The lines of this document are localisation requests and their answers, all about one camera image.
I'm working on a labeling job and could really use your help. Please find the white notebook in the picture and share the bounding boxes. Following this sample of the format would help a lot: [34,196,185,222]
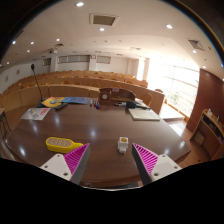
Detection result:
[128,107,161,122]

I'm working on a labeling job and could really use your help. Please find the wooden shelf unit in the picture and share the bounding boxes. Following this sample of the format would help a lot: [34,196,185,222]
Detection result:
[189,108,224,160]

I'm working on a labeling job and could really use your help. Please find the yellow power strip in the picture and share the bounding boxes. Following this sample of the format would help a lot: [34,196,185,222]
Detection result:
[45,136,84,154]

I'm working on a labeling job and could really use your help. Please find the wooden desk organizer with clock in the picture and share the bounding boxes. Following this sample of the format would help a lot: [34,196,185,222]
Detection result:
[98,87,137,105]

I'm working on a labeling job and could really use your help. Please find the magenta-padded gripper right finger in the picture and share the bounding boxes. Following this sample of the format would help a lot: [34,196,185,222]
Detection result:
[131,143,183,186]

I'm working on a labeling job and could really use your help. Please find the yellow folder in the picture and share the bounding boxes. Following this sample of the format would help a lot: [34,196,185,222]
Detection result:
[41,96,67,108]

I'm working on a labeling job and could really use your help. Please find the small wooden side table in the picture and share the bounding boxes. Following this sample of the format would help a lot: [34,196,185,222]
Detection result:
[0,108,12,139]

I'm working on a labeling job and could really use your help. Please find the black gooseneck desk microphone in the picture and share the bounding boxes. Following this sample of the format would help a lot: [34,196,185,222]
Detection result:
[30,63,48,108]

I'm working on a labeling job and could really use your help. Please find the white printed paper sheet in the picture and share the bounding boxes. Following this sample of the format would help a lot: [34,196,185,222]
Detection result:
[20,107,52,121]

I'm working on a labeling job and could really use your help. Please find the small ceiling air vent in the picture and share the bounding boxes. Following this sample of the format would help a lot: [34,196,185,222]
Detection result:
[187,39,205,52]

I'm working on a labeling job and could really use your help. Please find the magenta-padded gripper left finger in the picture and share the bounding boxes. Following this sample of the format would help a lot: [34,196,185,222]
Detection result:
[39,142,92,186]

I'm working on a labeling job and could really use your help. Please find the blue booklet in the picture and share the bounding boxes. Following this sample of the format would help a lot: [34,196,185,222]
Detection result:
[61,96,91,105]

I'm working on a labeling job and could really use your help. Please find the black remote control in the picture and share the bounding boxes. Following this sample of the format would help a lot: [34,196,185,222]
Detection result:
[54,102,69,112]

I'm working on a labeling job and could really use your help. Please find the large ceiling air vent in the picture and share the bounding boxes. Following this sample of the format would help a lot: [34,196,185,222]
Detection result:
[89,13,120,27]

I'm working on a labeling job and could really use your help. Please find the rows of wooden auditorium seats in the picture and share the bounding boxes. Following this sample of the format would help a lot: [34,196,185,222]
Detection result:
[0,69,166,114]

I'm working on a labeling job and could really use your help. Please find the small black box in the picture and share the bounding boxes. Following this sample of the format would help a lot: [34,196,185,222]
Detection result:
[125,100,137,110]

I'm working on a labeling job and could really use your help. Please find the recessed ceiling lights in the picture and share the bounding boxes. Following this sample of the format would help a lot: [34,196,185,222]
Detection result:
[4,1,208,66]

